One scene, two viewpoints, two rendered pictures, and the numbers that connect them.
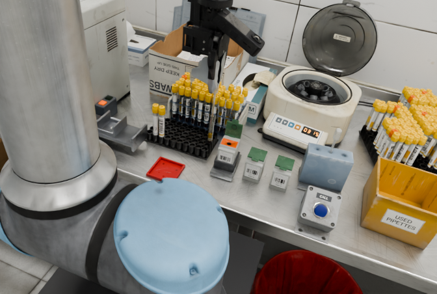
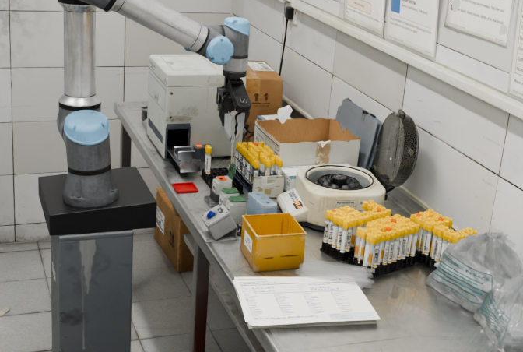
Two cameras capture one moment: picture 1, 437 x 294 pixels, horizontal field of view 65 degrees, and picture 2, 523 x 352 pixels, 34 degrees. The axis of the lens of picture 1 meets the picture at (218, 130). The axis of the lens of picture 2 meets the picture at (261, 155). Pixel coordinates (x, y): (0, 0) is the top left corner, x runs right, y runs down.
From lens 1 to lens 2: 2.14 m
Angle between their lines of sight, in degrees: 49
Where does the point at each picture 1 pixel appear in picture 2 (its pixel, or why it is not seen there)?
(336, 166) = (258, 209)
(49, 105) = (71, 65)
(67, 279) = not seen: hidden behind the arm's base
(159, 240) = (75, 118)
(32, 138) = (66, 75)
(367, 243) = (227, 254)
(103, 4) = (219, 75)
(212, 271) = (80, 133)
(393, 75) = (454, 208)
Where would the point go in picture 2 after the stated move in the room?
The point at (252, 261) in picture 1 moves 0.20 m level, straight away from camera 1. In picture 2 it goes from (141, 202) to (211, 196)
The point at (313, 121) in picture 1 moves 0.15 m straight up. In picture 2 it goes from (303, 195) to (307, 146)
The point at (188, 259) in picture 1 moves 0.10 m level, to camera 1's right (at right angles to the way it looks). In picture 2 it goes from (75, 124) to (92, 135)
